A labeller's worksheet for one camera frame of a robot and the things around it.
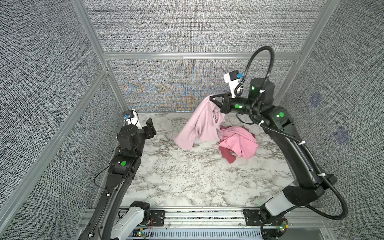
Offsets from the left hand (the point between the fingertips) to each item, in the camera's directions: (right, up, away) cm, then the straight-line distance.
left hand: (145, 119), depth 69 cm
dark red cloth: (+43, -20, +26) cm, 54 cm away
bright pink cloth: (+51, -12, +24) cm, 58 cm away
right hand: (+29, +9, -8) cm, 32 cm away
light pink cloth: (+27, -2, 0) cm, 27 cm away
